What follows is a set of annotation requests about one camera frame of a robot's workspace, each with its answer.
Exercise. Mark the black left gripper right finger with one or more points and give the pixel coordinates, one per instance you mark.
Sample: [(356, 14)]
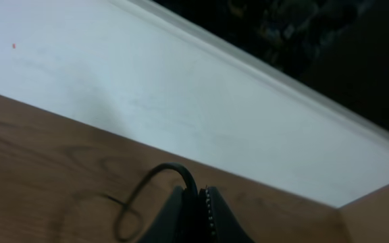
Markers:
[(220, 223)]

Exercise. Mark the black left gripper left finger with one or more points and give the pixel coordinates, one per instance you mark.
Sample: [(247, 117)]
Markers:
[(176, 220)]

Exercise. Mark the brown cardboard panel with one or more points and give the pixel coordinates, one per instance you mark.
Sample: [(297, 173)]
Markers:
[(367, 218)]

